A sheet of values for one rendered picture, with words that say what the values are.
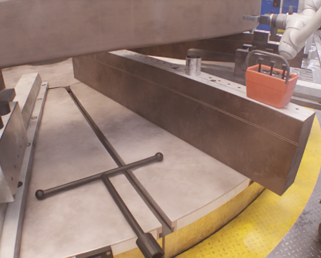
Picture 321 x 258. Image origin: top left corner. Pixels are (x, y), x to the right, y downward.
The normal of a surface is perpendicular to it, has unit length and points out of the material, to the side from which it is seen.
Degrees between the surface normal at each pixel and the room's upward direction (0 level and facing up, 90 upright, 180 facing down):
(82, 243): 0
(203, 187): 0
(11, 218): 0
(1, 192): 90
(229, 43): 90
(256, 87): 97
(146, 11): 90
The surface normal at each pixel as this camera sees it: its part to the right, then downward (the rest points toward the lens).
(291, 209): 0.00, -0.88
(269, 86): -0.73, 0.43
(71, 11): 0.43, 0.44
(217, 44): -0.09, 0.48
